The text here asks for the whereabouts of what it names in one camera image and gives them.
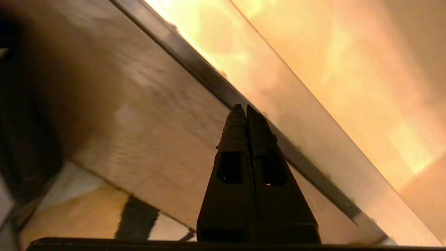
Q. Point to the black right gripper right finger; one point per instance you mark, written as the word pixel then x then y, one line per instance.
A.
pixel 282 212

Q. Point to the white TV cabinet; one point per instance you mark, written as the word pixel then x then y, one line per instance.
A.
pixel 383 52

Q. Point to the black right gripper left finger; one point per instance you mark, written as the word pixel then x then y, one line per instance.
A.
pixel 230 209

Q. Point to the white pull-out drawer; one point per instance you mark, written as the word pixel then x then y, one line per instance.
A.
pixel 296 122

